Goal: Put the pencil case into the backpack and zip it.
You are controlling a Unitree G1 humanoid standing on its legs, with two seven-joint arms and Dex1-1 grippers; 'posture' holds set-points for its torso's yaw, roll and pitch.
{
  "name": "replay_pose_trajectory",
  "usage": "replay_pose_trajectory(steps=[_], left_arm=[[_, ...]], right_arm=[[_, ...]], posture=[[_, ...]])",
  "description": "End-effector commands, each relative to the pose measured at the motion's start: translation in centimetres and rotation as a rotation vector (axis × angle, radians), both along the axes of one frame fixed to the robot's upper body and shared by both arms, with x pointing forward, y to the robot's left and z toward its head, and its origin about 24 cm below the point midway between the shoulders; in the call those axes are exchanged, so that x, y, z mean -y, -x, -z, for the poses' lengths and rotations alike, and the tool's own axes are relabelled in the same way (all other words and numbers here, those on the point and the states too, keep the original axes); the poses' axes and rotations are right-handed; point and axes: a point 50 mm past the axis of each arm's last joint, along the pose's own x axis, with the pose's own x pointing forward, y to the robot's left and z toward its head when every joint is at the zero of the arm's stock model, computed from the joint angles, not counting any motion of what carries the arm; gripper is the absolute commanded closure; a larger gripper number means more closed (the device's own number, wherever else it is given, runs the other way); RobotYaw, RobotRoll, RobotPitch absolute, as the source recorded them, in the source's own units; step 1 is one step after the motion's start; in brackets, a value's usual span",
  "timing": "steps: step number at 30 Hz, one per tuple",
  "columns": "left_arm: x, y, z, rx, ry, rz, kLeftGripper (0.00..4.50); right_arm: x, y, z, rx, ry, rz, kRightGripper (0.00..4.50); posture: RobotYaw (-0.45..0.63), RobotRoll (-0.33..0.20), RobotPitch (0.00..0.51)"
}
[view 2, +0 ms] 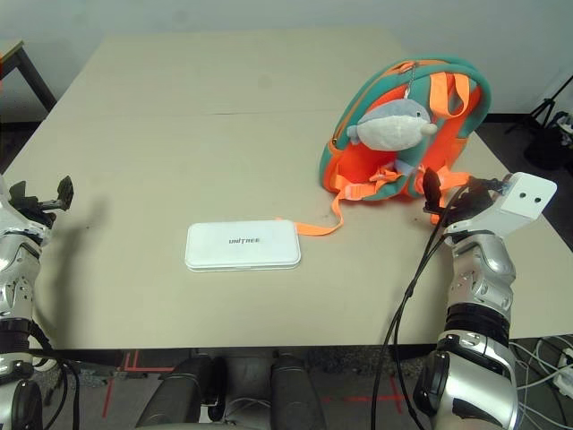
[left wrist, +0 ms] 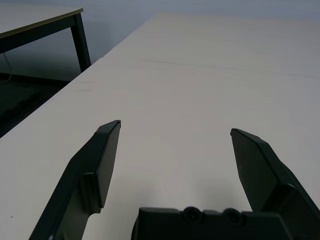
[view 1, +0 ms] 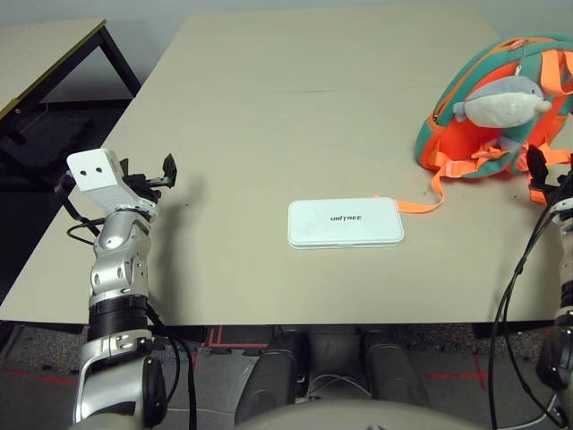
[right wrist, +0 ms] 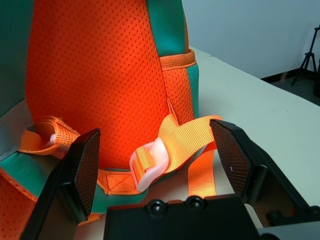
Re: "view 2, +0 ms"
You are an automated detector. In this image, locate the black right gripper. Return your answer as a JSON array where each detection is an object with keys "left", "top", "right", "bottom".
[{"left": 422, "top": 168, "right": 509, "bottom": 225}]

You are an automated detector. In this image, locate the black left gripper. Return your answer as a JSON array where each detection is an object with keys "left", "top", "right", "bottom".
[{"left": 7, "top": 175, "right": 75, "bottom": 225}]

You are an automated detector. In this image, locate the grey white plush keychain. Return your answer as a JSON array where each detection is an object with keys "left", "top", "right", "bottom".
[{"left": 346, "top": 62, "right": 438, "bottom": 175}]

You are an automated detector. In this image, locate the teal and orange backpack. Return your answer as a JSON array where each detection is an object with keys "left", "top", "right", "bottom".
[{"left": 293, "top": 56, "right": 493, "bottom": 238}]

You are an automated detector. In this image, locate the white Unitree box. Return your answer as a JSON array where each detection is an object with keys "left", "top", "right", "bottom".
[{"left": 184, "top": 218, "right": 303, "bottom": 273}]

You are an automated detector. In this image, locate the black bin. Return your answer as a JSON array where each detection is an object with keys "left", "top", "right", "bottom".
[{"left": 523, "top": 111, "right": 573, "bottom": 169}]

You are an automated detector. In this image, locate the dark-framed side table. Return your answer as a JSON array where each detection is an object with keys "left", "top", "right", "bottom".
[{"left": 0, "top": 39, "right": 58, "bottom": 122}]

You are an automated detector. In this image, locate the black tripod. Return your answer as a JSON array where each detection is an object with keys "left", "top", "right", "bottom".
[{"left": 505, "top": 73, "right": 573, "bottom": 135}]

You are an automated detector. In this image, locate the white power strip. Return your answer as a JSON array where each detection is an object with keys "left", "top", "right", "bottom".
[{"left": 552, "top": 347, "right": 573, "bottom": 395}]

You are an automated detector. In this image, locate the red tape corner mark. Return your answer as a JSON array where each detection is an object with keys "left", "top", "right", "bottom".
[{"left": 102, "top": 351, "right": 175, "bottom": 417}]

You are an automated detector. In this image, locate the red tape cross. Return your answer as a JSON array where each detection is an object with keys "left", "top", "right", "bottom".
[{"left": 343, "top": 380, "right": 405, "bottom": 413}]

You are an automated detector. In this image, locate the robot left leg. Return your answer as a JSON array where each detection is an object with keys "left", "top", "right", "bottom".
[{"left": 133, "top": 353, "right": 227, "bottom": 430}]

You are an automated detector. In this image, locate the robot leg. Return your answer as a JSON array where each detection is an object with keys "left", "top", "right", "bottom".
[
  {"left": 268, "top": 351, "right": 328, "bottom": 430},
  {"left": 133, "top": 353, "right": 227, "bottom": 430}
]

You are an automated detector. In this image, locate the robot right leg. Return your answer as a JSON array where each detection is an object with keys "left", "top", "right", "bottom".
[{"left": 268, "top": 351, "right": 328, "bottom": 430}]

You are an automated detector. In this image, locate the thick black left wrist cable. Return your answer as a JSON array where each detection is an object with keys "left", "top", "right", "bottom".
[{"left": 26, "top": 322, "right": 81, "bottom": 430}]

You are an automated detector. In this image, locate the thick black wrist cable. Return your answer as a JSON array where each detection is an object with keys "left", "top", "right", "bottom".
[
  {"left": 26, "top": 322, "right": 81, "bottom": 430},
  {"left": 371, "top": 185, "right": 471, "bottom": 430}
]

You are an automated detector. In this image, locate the thick black right wrist cable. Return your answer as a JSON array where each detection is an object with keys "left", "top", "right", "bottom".
[{"left": 371, "top": 185, "right": 471, "bottom": 430}]

